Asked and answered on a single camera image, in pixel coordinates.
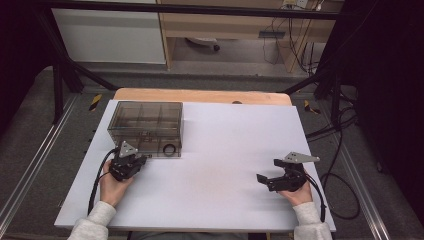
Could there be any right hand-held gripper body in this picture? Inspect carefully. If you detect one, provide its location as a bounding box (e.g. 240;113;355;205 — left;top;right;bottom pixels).
270;151;321;193

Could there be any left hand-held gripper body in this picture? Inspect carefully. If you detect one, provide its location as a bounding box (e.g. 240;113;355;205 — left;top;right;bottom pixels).
108;140;144;182

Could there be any transparent low drawer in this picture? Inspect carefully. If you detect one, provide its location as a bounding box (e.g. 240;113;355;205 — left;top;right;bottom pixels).
114;137;183;159

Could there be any black hair tie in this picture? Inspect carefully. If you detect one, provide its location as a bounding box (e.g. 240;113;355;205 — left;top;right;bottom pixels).
162;143;177;157

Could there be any smoky transparent drawer organizer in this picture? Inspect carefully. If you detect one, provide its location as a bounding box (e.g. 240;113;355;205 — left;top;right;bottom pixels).
106;100;184;159

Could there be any person's right hand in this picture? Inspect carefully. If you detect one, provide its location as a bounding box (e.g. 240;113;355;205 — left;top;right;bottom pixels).
277;181;314;207

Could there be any person's left hand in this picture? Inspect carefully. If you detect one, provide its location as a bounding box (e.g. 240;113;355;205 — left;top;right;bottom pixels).
98;159;135;208

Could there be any yellow black striped tape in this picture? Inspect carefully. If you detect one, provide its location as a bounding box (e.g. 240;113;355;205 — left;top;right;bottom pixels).
303;99;321;115
88;93;103;112

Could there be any wooden table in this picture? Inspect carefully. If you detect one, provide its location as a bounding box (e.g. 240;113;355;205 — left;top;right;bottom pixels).
112;87;294;107

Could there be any black metal stand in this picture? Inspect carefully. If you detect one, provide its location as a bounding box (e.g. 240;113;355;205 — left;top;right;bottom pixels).
32;9;120;125
282;49;345;134

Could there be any white cabinet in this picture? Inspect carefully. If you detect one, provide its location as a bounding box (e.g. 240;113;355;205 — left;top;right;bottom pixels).
51;7;167;65

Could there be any black power strip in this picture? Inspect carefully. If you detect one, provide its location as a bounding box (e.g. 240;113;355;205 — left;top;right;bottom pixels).
257;30;287;40

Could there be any office chair base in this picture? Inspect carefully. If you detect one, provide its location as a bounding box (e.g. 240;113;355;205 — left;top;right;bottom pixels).
185;36;221;53

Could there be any black curtain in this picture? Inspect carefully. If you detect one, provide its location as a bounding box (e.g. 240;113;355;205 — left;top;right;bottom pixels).
0;0;52;134
342;0;424;216

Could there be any wooden desk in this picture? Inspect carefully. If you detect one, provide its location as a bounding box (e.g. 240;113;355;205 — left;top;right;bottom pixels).
155;0;345;73

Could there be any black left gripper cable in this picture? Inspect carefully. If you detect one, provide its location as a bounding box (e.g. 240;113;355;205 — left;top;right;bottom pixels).
86;147;120;216

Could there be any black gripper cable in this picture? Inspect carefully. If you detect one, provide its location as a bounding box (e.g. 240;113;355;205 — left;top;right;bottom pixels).
303;172;327;223
86;147;120;216

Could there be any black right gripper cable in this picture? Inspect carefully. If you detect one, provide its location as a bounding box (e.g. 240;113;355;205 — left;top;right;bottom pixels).
303;172;327;223

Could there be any black floor cable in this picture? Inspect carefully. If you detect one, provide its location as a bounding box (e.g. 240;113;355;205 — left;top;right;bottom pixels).
305;105;362;221

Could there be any aluminium floor rail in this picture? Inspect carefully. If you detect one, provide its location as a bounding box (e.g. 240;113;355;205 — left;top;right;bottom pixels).
335;142;392;240
0;94;80;228

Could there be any black cable bundle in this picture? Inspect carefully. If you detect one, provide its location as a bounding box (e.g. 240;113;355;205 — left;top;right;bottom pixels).
262;13;322;76

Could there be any black metal frame bar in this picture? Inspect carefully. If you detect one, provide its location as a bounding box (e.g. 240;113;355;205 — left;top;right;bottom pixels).
39;1;348;21

